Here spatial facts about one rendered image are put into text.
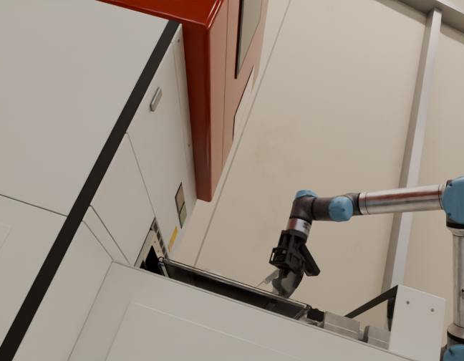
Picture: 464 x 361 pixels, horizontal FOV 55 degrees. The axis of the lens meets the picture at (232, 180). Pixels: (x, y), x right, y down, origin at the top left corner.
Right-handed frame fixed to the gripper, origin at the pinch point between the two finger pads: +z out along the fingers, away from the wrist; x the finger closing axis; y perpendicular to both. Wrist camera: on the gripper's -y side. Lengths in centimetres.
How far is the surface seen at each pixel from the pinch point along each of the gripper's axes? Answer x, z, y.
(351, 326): 31.7, 8.1, 9.8
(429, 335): 52, 9, 14
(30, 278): 30, 25, 79
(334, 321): 29.2, 8.2, 12.7
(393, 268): -81, -88, -185
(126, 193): 24, 5, 69
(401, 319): 48, 8, 18
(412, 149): -81, -194, -186
